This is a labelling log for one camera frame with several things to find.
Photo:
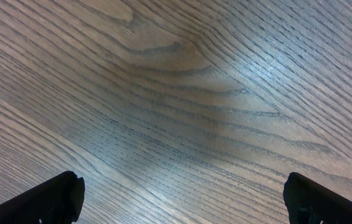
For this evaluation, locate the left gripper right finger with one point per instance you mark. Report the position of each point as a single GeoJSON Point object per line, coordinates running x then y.
{"type": "Point", "coordinates": [309, 202]}

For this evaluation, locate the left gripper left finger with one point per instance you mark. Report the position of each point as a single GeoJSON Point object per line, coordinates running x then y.
{"type": "Point", "coordinates": [58, 201]}

